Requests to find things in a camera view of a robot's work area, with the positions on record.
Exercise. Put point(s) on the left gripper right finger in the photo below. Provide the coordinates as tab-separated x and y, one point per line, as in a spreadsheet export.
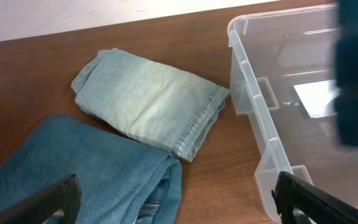
300	202

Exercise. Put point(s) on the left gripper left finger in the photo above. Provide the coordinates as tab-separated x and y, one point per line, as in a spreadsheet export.
60	202

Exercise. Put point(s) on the dark teal cloth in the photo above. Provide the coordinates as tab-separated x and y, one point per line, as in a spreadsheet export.
346	72

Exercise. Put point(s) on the clear plastic storage container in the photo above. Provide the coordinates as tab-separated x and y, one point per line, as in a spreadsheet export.
282	79

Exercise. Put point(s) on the dark blue folded jeans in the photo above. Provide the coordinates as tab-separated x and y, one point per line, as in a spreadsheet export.
121	180

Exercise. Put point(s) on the light blue folded jeans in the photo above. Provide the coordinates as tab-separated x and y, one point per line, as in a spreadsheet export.
153	103

